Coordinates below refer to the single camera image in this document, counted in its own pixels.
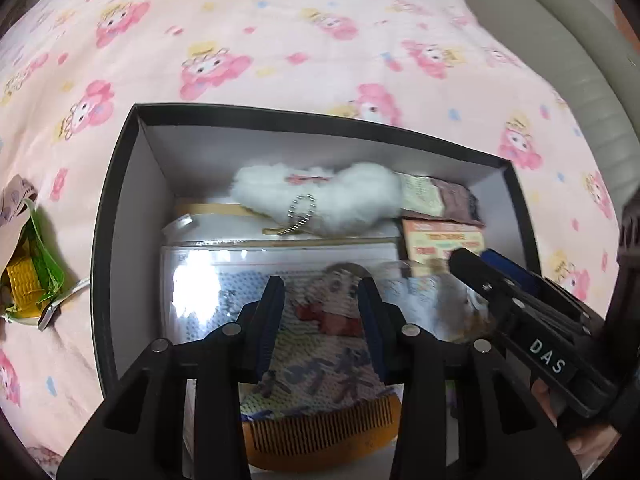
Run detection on brown patterned socks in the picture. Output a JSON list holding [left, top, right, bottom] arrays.
[[0, 175, 41, 227]]

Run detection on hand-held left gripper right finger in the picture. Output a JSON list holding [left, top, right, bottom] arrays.
[[357, 276, 583, 480]]

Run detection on yellow card packet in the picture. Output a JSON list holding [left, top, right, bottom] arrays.
[[402, 219, 489, 279]]

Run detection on brown snack packet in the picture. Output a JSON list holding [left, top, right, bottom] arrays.
[[397, 172, 487, 227]]

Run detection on pink printed blanket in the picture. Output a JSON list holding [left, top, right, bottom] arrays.
[[0, 0, 626, 480]]

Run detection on wooden comb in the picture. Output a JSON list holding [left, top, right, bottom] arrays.
[[240, 392, 404, 474]]

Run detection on silver metal clip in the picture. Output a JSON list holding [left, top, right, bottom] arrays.
[[37, 277, 92, 332]]

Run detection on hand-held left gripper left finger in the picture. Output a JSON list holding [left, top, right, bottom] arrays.
[[56, 275, 287, 480]]

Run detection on clear plastic bag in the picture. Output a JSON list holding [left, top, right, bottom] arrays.
[[370, 260, 501, 347]]

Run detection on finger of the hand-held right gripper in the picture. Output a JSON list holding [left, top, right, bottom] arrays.
[[447, 248, 531, 336], [480, 249, 593, 323]]

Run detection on grey padded headboard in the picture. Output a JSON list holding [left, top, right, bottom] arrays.
[[445, 0, 640, 171]]

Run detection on cartoon picture kit package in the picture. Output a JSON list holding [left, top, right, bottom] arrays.
[[160, 245, 501, 461]]

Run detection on green yellow snack packet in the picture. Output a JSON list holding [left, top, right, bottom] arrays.
[[0, 200, 69, 322]]

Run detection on white plush toy with chain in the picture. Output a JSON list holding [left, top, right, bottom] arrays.
[[231, 160, 404, 237]]

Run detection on person's right hand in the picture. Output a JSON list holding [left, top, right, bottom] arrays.
[[530, 377, 608, 463]]

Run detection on black cardboard box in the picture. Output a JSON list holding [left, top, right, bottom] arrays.
[[89, 102, 544, 480]]

